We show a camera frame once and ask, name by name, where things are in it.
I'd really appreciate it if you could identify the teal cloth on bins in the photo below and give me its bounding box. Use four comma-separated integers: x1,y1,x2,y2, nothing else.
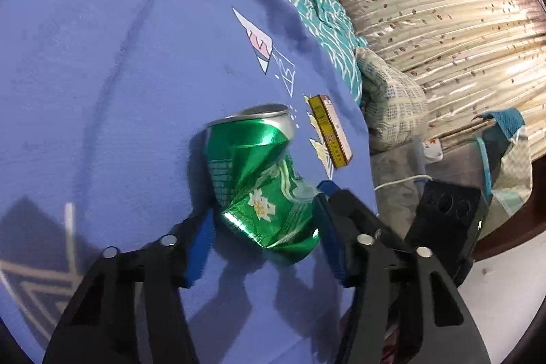
475,108,533,237

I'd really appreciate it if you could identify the white charging cable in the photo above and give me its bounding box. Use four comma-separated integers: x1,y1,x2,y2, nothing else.
374,174,434,192

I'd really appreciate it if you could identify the green silver snack wrapper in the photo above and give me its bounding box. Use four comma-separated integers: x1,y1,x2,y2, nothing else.
307,112,334,180

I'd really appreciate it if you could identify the yellow small cardboard box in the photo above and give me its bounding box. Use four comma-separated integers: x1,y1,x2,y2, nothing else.
308,95,353,169

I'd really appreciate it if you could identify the folded checkered quilt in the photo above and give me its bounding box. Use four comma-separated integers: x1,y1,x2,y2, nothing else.
355,47,429,151

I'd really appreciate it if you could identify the lower clear storage bin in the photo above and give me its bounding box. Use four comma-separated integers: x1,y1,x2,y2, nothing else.
371,137,484,236

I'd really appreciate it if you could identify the beige patterned curtain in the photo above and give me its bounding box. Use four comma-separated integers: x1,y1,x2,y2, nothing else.
340,0,545,137

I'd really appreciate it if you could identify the crushed green soda can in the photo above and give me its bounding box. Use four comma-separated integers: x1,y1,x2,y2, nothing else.
204,103,319,264

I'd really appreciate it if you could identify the blue printed blanket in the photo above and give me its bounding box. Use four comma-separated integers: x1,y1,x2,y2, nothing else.
1,0,376,362

